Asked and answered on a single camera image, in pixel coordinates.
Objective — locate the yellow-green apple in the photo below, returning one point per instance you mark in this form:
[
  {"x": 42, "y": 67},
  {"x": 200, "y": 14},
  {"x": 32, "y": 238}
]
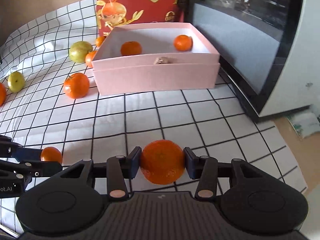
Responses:
[{"x": 16, "y": 82}]

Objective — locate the tiny kumquat by bag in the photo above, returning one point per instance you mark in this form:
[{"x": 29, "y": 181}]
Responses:
[{"x": 99, "y": 41}]

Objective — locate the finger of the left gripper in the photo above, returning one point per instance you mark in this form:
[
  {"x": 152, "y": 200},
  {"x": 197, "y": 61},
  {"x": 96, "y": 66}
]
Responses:
[
  {"x": 10, "y": 149},
  {"x": 9, "y": 170}
]

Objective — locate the paper scrap on floor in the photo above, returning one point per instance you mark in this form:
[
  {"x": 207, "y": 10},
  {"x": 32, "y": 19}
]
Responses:
[{"x": 305, "y": 123}]

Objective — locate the tangerine beside pear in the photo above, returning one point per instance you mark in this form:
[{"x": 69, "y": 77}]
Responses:
[{"x": 89, "y": 58}]

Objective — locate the small tangerine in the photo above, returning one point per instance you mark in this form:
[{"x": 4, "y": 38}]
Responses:
[{"x": 51, "y": 154}]

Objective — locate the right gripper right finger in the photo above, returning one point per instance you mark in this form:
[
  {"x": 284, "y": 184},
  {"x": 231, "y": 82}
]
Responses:
[{"x": 205, "y": 170}]

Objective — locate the green pear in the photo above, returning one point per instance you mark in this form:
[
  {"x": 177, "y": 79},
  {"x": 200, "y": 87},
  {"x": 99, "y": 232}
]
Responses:
[{"x": 79, "y": 50}]

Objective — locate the white black grid tablecloth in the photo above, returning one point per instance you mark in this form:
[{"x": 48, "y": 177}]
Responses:
[{"x": 91, "y": 129}]

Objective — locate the medium tangerine with leaf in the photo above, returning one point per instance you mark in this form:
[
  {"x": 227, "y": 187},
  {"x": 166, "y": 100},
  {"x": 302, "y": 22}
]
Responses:
[{"x": 76, "y": 86}]

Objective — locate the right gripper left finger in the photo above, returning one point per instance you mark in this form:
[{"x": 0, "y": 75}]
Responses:
[{"x": 118, "y": 169}]

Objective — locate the black framed appliance right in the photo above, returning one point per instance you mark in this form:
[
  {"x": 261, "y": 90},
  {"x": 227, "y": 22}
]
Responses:
[{"x": 269, "y": 49}]

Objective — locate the pink cardboard box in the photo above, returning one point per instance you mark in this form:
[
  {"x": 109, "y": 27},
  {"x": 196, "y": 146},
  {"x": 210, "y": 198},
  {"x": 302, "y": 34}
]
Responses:
[{"x": 160, "y": 66}]

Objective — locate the red snack bag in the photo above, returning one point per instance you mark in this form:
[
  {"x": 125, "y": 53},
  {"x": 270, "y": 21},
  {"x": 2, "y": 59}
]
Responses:
[{"x": 112, "y": 13}]

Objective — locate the large orange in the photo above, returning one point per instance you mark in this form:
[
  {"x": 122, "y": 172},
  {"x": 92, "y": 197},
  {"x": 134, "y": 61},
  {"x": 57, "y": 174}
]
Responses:
[{"x": 3, "y": 94}]

